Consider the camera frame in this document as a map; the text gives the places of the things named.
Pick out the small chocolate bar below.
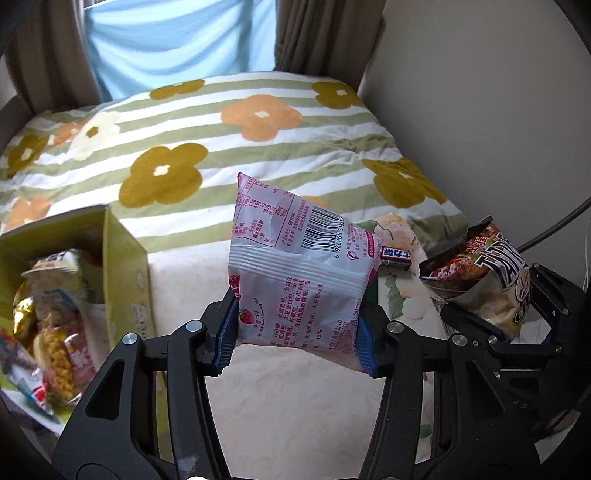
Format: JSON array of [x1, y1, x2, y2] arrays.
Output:
[[379, 244, 413, 269]]

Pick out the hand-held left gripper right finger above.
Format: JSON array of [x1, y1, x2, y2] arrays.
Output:
[[355, 298, 541, 480]]

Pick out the brown and yellow chips bag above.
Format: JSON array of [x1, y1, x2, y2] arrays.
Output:
[[418, 216, 537, 341]]

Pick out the green cardboard box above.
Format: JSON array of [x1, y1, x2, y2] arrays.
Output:
[[0, 205, 156, 438]]

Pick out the light blue curtain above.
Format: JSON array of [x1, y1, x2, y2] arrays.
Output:
[[83, 0, 279, 103]]

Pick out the striped floral quilt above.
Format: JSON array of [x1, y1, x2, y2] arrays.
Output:
[[0, 76, 465, 256]]

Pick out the black cable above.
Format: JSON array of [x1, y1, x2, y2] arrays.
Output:
[[519, 198, 591, 251]]

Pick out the gold snack packet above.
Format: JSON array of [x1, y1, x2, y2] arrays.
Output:
[[11, 281, 43, 343]]

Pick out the pink strawberry snack packet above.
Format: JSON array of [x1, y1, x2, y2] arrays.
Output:
[[228, 172, 385, 373]]

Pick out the blue and white snack packet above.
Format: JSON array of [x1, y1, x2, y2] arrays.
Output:
[[0, 333, 51, 412]]

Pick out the brown curtain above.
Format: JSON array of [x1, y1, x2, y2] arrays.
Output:
[[274, 0, 387, 89], [0, 0, 105, 117]]

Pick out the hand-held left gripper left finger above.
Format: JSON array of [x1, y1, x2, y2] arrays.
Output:
[[51, 286, 241, 480]]

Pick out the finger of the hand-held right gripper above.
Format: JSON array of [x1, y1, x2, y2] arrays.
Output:
[[526, 262, 590, 325], [438, 302, 561, 360]]

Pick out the cream floral bed sheet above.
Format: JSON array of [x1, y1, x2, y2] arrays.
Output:
[[148, 212, 546, 480]]

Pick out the plain white snack packet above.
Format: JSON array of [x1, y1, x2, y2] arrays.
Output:
[[79, 301, 110, 357]]

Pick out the cheese sticks snack bag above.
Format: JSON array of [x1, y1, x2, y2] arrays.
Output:
[[22, 249, 89, 302]]

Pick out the clear fried noodle snack packet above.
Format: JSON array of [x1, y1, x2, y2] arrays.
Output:
[[34, 320, 99, 405]]

